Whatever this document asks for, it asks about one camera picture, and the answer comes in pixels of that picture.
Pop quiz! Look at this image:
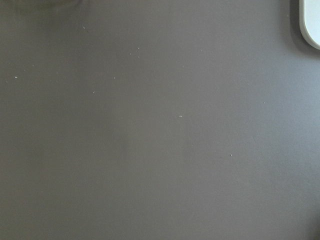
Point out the cream rabbit tray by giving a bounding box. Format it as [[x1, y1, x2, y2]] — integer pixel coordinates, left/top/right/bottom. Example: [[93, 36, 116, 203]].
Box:
[[299, 0, 320, 50]]

